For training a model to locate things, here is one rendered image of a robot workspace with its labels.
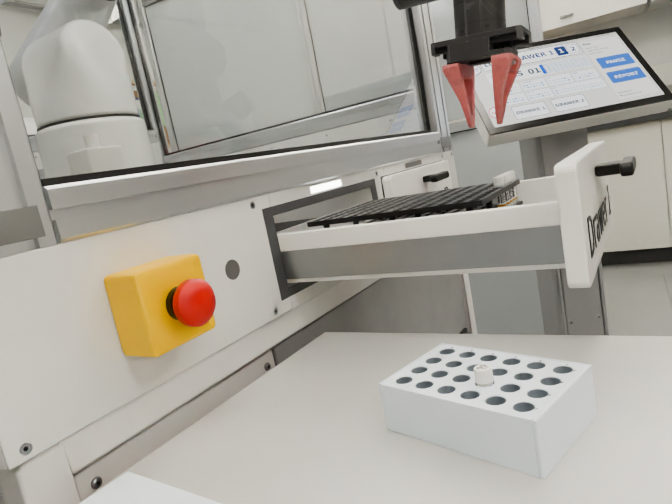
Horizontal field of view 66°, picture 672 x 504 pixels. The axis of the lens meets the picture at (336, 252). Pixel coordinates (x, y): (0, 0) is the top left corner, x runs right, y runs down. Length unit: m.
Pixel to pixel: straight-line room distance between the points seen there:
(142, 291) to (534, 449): 0.30
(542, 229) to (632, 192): 3.12
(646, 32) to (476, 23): 3.67
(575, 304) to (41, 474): 1.49
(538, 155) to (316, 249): 1.09
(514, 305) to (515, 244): 1.94
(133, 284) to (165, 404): 0.14
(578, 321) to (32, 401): 1.52
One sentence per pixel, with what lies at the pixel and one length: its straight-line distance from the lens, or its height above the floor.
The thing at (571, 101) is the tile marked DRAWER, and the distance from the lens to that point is 1.57.
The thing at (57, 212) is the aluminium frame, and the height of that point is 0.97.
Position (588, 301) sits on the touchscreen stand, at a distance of 1.73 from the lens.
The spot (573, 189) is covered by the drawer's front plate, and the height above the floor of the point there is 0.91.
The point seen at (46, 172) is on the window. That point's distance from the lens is 0.48.
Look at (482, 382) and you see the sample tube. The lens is 0.38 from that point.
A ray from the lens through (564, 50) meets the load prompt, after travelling 1.72.
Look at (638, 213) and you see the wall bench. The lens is 3.64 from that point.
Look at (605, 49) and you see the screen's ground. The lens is 1.76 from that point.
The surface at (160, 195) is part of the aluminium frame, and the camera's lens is 0.52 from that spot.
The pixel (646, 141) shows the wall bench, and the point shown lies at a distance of 3.59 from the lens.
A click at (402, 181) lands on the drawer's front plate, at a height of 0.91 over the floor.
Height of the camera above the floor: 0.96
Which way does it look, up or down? 9 degrees down
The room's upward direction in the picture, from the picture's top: 11 degrees counter-clockwise
